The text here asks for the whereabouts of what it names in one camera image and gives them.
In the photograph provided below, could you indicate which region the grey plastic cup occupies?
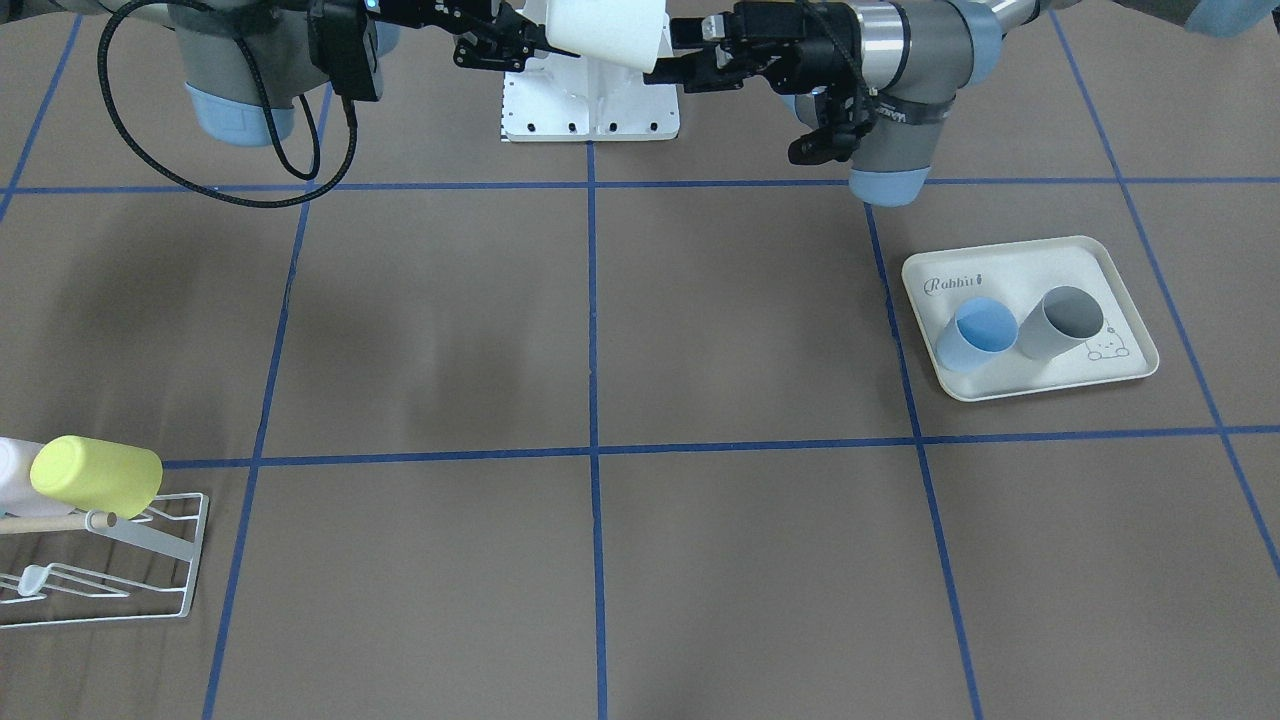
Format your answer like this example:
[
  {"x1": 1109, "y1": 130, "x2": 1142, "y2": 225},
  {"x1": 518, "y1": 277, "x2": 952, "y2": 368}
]
[{"x1": 1015, "y1": 286, "x2": 1105, "y2": 361}]

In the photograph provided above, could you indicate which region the yellow plastic cup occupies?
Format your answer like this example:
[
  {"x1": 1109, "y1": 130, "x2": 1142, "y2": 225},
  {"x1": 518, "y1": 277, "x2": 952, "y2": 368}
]
[{"x1": 29, "y1": 436, "x2": 163, "y2": 520}]

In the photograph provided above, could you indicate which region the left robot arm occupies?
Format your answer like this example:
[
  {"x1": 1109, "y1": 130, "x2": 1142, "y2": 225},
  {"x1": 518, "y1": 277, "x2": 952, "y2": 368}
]
[{"x1": 643, "y1": 1, "x2": 1066, "y2": 208}]

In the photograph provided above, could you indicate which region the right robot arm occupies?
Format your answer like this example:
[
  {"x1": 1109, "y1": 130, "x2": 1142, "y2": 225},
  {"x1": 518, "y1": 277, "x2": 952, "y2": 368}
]
[{"x1": 9, "y1": 1, "x2": 553, "y2": 147}]

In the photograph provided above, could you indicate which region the cream plastic cup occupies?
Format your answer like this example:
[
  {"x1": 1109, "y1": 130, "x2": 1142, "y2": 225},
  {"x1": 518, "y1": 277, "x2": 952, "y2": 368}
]
[{"x1": 545, "y1": 1, "x2": 667, "y2": 72}]

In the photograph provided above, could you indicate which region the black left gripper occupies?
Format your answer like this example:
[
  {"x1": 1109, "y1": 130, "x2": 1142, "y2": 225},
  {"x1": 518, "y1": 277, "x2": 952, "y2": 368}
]
[{"x1": 644, "y1": 1, "x2": 867, "y2": 94}]

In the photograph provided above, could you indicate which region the blue plastic cup front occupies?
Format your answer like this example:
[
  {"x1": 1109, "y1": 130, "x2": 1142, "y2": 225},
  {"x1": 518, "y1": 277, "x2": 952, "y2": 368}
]
[{"x1": 934, "y1": 296, "x2": 1020, "y2": 373}]

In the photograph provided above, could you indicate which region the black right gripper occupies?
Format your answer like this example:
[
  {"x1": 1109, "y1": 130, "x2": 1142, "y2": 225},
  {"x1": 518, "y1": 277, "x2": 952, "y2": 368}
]
[{"x1": 375, "y1": 1, "x2": 581, "y2": 73}]

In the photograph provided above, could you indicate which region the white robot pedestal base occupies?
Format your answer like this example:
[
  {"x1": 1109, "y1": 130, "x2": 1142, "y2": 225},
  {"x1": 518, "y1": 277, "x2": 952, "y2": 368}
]
[{"x1": 500, "y1": 55, "x2": 681, "y2": 143}]

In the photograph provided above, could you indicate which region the cream plastic tray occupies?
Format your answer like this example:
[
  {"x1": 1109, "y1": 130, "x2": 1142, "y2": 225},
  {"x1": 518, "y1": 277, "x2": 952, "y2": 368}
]
[{"x1": 901, "y1": 234, "x2": 1160, "y2": 402}]

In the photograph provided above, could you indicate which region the pink plastic cup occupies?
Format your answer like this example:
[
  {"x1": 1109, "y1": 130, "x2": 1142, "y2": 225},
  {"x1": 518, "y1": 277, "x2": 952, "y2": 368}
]
[{"x1": 1, "y1": 437, "x2": 70, "y2": 518}]

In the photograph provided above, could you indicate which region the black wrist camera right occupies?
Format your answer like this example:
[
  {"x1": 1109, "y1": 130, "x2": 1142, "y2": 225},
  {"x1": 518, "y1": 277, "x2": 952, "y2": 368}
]
[{"x1": 306, "y1": 1, "x2": 383, "y2": 102}]

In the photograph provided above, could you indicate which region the white wire cup rack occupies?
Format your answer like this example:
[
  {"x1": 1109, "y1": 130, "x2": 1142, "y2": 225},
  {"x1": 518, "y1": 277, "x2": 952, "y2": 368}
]
[{"x1": 3, "y1": 492, "x2": 210, "y2": 632}]

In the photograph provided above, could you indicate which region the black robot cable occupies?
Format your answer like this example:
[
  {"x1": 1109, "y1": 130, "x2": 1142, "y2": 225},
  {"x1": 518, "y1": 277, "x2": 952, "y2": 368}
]
[{"x1": 97, "y1": 0, "x2": 358, "y2": 209}]

